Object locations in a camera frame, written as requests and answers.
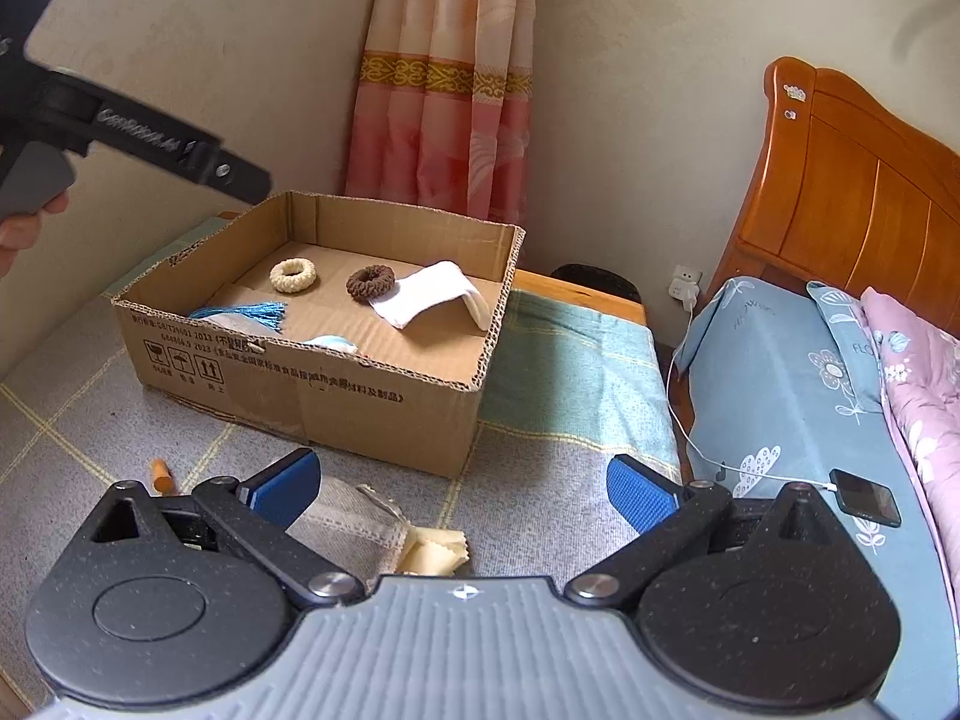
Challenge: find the wooden headboard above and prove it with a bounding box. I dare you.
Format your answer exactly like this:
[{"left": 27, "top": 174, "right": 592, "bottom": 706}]
[{"left": 709, "top": 56, "right": 960, "bottom": 316}]

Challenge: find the blue floral tasselled sachet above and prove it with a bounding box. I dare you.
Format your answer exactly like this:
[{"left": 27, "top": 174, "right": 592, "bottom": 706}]
[{"left": 187, "top": 301, "right": 290, "bottom": 335}]

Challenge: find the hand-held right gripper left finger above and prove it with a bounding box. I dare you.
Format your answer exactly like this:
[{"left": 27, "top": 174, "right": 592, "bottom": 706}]
[{"left": 71, "top": 448, "right": 366, "bottom": 611}]

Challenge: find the black round object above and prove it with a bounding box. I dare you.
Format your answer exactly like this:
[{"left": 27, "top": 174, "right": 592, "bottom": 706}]
[{"left": 551, "top": 264, "right": 642, "bottom": 301}]

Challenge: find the cardboard box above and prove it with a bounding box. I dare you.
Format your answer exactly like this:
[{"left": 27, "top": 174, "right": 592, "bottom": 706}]
[{"left": 111, "top": 191, "right": 527, "bottom": 479}]

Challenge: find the black smartphone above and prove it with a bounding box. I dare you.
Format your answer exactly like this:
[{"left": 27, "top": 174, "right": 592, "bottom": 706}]
[{"left": 829, "top": 469, "right": 902, "bottom": 526}]

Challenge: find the brown scrunchie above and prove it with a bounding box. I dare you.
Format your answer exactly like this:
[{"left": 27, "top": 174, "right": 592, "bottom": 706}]
[{"left": 346, "top": 265, "right": 398, "bottom": 305}]

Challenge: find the yellow cloth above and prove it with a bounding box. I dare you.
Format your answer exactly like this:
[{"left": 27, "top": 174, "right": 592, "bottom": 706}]
[{"left": 401, "top": 526, "right": 471, "bottom": 578}]

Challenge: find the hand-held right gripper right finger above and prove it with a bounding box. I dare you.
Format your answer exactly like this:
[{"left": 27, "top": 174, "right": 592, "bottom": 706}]
[{"left": 564, "top": 454, "right": 854, "bottom": 611}]

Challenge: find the cream scrunchie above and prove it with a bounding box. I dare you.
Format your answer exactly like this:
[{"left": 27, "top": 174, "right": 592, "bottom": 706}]
[{"left": 270, "top": 258, "right": 320, "bottom": 293}]

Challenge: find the white towel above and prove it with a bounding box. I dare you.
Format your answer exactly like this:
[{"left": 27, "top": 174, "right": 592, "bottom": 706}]
[{"left": 367, "top": 261, "right": 488, "bottom": 332}]

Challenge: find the pink patterned curtain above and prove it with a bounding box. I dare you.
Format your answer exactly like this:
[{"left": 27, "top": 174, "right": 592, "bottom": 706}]
[{"left": 345, "top": 0, "right": 542, "bottom": 226}]

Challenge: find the blue floral pillow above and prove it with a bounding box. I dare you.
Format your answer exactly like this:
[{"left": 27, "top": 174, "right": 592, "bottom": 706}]
[{"left": 806, "top": 281, "right": 886, "bottom": 413}]

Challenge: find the white wall socket with charger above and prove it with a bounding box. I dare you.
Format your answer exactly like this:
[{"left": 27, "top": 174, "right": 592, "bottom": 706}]
[{"left": 667, "top": 264, "right": 702, "bottom": 312}]

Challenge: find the pink floral quilt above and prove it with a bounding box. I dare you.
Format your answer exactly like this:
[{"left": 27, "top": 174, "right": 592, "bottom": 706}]
[{"left": 859, "top": 286, "right": 960, "bottom": 563}]

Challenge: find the wooden table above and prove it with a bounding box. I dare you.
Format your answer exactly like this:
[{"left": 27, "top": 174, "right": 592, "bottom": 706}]
[{"left": 514, "top": 270, "right": 650, "bottom": 325}]

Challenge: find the person's left hand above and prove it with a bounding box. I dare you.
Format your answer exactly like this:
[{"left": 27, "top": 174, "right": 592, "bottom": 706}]
[{"left": 0, "top": 193, "right": 71, "bottom": 280}]

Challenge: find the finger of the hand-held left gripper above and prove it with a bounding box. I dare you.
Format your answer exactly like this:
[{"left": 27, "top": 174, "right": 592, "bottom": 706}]
[{"left": 34, "top": 69, "right": 272, "bottom": 205}]

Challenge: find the white charging cable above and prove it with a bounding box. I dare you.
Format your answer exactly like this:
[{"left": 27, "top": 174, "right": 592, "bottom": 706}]
[{"left": 667, "top": 300, "right": 837, "bottom": 492}]

